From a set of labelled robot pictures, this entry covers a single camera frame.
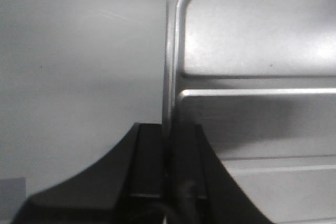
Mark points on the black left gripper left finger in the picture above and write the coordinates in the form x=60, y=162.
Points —
x=127, y=178

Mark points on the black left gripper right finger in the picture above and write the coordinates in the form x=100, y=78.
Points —
x=204, y=191

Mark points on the silver metal tray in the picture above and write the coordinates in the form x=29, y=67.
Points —
x=257, y=75

